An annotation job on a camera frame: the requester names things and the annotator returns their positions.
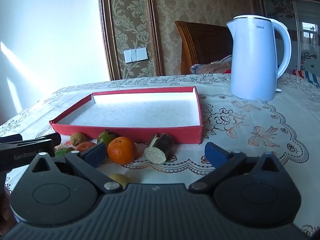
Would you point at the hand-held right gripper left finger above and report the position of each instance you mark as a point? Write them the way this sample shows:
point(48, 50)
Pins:
point(96, 153)

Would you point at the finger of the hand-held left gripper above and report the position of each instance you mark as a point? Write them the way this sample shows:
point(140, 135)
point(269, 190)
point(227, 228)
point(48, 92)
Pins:
point(50, 138)

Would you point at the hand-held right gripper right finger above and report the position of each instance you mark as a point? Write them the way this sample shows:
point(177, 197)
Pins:
point(215, 155)

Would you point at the orange mandarin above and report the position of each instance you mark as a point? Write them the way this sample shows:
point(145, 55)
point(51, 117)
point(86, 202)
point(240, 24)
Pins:
point(85, 146)
point(122, 150)

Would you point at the green lime piece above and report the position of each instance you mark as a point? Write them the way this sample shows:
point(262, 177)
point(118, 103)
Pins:
point(62, 152)

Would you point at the green persimmon with calyx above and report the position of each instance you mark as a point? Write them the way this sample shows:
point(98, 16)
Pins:
point(106, 137)

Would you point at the yellowish round fruit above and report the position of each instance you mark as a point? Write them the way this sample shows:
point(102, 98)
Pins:
point(119, 179)

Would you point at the cut eggplant piece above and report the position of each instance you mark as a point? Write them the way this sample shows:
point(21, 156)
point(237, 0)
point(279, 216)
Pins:
point(162, 146)

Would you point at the thin dark fruit slice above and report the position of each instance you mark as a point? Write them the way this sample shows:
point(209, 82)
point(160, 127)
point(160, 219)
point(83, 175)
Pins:
point(152, 140)

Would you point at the red shallow cardboard box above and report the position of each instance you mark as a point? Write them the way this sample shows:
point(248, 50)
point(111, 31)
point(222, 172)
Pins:
point(140, 112)

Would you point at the brown kiwi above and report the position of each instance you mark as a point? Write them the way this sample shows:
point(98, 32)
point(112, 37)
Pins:
point(77, 138)

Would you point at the beige printed blanket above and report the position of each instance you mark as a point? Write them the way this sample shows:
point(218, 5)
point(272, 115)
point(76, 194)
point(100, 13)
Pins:
point(212, 66)

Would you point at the pale blue electric kettle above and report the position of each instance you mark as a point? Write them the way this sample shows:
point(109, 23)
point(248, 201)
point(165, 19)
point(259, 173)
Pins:
point(255, 60)

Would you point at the wooden bed headboard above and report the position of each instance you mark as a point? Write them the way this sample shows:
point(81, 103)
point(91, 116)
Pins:
point(205, 45)

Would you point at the striped red blue cloth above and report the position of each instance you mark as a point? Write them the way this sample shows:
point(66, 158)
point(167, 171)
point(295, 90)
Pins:
point(308, 78)

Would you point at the wardrobe with glass doors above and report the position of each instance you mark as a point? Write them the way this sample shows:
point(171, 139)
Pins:
point(290, 17)

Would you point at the white wall light switch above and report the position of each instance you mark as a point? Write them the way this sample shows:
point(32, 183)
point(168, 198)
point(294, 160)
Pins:
point(135, 55)

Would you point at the wooden wall panel frame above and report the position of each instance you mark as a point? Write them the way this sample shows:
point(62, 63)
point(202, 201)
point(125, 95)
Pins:
point(130, 25)

